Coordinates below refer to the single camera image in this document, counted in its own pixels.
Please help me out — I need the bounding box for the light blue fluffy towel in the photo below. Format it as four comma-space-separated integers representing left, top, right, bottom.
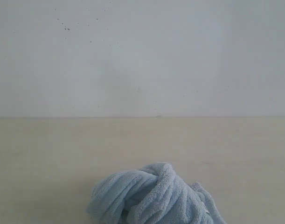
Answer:
87, 162, 225, 224

